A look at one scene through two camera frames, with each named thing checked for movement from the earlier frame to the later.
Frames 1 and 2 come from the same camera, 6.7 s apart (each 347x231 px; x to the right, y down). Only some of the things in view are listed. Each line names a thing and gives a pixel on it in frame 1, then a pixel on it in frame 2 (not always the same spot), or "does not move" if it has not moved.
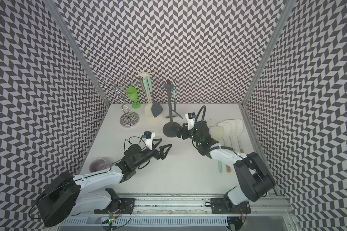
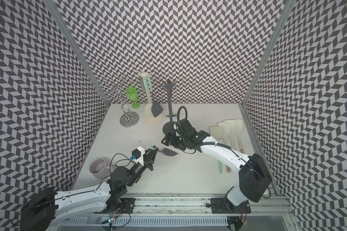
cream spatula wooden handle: [239, 125] does not move
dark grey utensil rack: [170, 128] does not move
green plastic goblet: [132, 93] does not move
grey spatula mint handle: [174, 89] -> [166, 151]
